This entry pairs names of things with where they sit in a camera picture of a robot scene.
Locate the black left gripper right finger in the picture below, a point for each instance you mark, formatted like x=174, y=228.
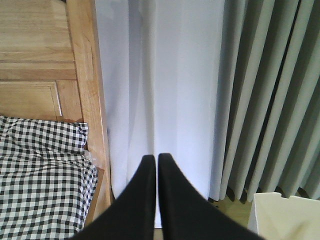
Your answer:
x=186, y=215

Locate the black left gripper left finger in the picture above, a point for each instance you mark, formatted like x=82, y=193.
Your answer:
x=132, y=215

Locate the white plastic trash bin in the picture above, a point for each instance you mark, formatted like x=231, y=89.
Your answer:
x=274, y=217

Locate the black white checkered bedding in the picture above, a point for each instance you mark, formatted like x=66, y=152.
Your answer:
x=46, y=181

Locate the grey pleated curtain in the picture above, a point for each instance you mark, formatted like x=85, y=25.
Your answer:
x=269, y=117

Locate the white sheer curtain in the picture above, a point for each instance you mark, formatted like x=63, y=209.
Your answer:
x=160, y=61

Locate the wooden bed frame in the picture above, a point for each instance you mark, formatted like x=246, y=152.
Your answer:
x=50, y=69

